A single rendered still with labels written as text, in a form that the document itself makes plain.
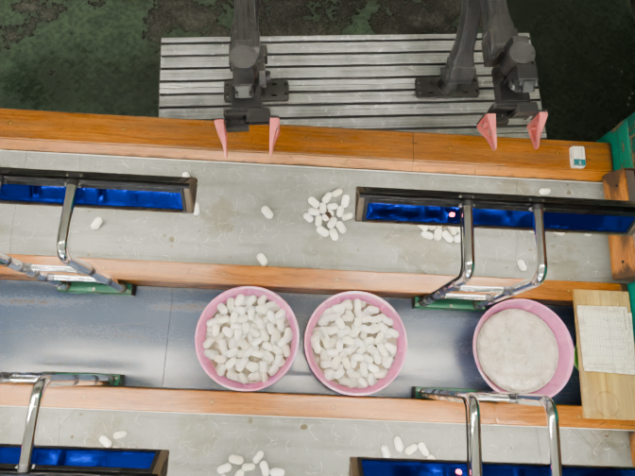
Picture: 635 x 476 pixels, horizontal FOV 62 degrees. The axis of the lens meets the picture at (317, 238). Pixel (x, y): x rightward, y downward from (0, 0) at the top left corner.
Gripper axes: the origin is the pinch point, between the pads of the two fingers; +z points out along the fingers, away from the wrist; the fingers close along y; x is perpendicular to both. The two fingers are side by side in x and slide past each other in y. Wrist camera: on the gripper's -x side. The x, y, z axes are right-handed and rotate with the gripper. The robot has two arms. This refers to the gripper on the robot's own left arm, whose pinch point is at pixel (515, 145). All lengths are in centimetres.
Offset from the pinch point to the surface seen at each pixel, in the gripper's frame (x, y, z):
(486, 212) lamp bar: -2.0, -9.4, 15.9
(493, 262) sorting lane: 33.0, 4.7, 20.3
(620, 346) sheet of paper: 29, 34, 45
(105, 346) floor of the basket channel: 39, -102, 38
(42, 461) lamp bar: -2, -98, 61
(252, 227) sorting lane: 33, -62, 8
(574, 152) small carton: 28.9, 30.8, -9.9
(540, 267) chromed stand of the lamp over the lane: -4.9, -0.9, 28.9
